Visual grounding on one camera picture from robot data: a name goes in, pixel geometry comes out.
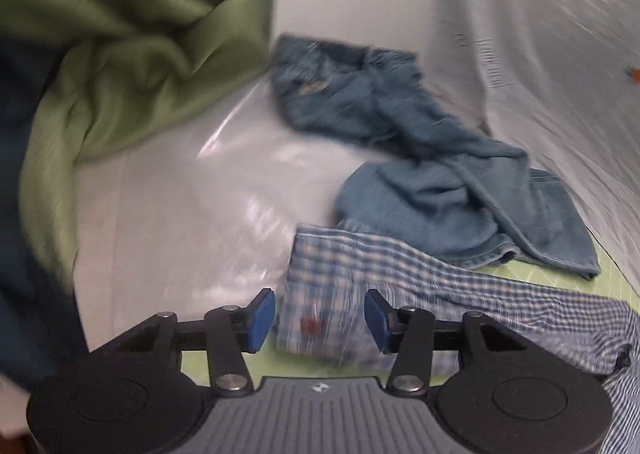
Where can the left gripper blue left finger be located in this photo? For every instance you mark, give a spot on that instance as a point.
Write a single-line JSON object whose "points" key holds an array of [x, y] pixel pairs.
{"points": [[229, 333]]}

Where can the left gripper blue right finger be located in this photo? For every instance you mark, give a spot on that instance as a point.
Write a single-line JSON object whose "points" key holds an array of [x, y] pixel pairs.
{"points": [[406, 334]]}

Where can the blue plaid shirt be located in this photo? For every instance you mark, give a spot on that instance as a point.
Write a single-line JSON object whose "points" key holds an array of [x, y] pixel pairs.
{"points": [[331, 270]]}

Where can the clear plastic zipper bag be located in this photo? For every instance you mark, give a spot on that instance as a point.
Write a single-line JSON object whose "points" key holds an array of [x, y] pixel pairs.
{"points": [[201, 215]]}

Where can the blue denim jeans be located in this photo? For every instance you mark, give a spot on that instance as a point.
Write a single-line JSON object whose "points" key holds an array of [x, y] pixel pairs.
{"points": [[449, 190]]}

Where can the green grid cutting mat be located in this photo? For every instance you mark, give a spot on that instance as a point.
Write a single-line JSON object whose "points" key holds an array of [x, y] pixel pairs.
{"points": [[274, 362]]}

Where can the green fabric drape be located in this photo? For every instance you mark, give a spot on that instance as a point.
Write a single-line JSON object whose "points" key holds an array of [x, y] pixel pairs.
{"points": [[130, 69]]}

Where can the grey carrot print sheet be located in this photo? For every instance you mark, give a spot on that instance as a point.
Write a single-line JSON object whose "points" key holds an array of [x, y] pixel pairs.
{"points": [[556, 78]]}

